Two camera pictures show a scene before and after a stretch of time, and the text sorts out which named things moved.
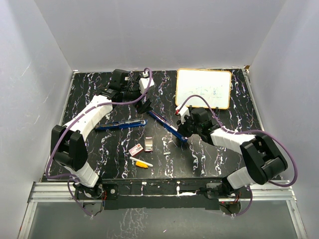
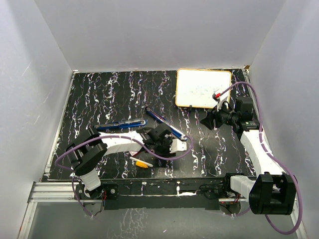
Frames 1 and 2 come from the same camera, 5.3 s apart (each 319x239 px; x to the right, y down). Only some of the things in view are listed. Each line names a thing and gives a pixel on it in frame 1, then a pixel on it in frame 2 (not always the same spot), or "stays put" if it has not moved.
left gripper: [141, 107] -> [168, 141]
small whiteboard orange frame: [214, 85] stays put
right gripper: [182, 126] -> [208, 121]
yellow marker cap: [141, 164] stays put
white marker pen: [141, 161] stays put
